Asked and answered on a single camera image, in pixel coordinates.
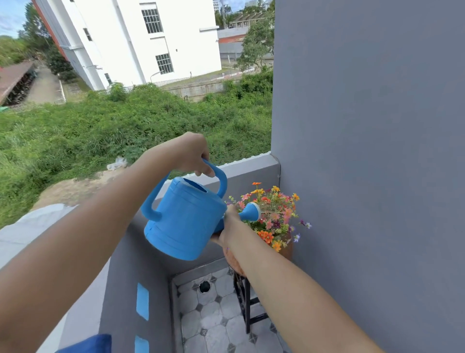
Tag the person's right hand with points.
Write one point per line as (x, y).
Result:
(229, 230)

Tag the person's left hand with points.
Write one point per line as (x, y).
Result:
(185, 149)

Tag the person's right thumb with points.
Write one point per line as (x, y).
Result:
(231, 211)

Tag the person's left thumb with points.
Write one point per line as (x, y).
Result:
(207, 169)

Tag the blue plastic watering can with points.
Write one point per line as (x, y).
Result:
(185, 222)

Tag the person's left forearm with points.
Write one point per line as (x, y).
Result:
(72, 251)

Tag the person's right forearm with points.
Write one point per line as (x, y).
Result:
(294, 298)

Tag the bunch of colourful flowers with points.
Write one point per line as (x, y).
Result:
(276, 214)

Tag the terracotta flower pot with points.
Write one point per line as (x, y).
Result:
(287, 249)

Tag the white plastic litter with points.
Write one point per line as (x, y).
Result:
(116, 163)

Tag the white railing fence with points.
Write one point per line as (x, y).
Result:
(203, 77)

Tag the black metal plant stand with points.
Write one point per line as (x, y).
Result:
(247, 305)

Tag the green overgrown vegetation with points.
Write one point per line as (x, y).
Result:
(90, 127)

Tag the low grey building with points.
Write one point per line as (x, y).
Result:
(236, 45)

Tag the leafy green tree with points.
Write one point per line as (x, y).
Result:
(257, 42)

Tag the white multi-storey building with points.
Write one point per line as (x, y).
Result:
(145, 40)

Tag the blue fabric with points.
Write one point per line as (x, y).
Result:
(89, 344)

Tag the dark green tree row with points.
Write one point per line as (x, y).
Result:
(43, 43)

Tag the brown shed roof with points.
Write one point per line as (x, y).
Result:
(14, 80)

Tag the concrete retaining wall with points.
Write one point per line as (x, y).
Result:
(198, 90)

